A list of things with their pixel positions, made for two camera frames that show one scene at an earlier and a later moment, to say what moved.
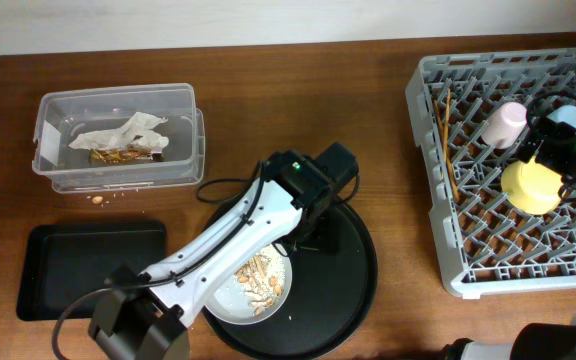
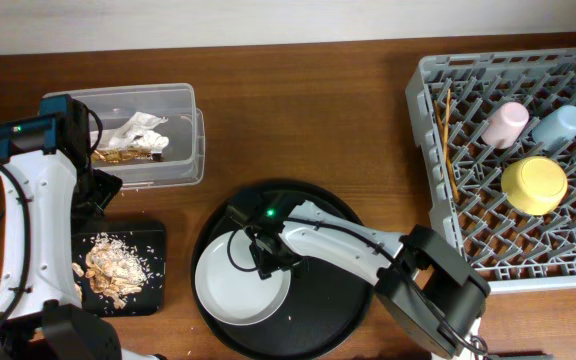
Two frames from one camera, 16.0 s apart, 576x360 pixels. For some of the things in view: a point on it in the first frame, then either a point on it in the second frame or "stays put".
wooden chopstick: x=446 y=150 stays put
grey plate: x=255 y=291 stays put
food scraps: x=261 y=278 -> x=112 y=268
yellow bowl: x=532 y=186 stays put
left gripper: x=327 y=239 -> x=109 y=186
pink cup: x=505 y=126 stays put
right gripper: x=558 y=134 -> x=263 y=263
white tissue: x=138 y=132 stays put
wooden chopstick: x=446 y=124 stays put
